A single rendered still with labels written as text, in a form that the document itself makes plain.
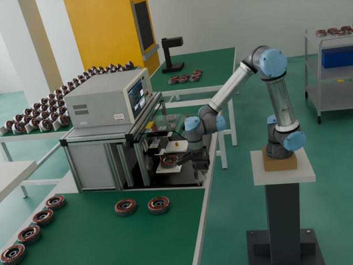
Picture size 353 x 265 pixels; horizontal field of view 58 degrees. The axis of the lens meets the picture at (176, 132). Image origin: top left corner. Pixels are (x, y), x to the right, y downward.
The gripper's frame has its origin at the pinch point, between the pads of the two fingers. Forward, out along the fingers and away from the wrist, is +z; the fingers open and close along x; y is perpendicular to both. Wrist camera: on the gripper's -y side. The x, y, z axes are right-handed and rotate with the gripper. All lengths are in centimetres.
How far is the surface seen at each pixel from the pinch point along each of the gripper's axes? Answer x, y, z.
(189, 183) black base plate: 8.4, -7.1, 7.2
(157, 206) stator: -11.8, -20.6, 6.6
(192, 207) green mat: -10.5, -3.0, 9.2
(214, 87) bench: 185, -8, 11
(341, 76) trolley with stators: 233, 127, 30
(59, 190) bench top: 9, -91, 9
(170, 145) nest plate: 52, -27, 6
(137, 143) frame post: 7.5, -31.1, -20.8
